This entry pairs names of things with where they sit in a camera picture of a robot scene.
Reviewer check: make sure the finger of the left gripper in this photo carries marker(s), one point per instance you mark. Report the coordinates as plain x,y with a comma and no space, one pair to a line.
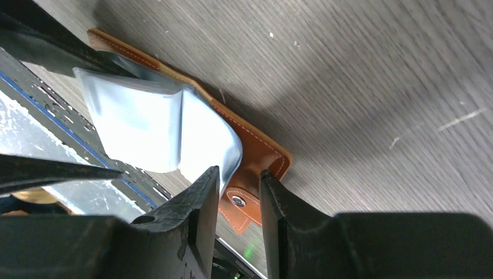
26,44
19,173

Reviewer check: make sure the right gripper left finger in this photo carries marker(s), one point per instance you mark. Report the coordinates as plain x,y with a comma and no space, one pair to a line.
175,240

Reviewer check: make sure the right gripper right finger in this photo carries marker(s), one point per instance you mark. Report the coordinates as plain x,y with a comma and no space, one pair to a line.
303,242

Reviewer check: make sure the brown leather card holder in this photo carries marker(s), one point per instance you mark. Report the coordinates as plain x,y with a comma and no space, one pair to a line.
160,120

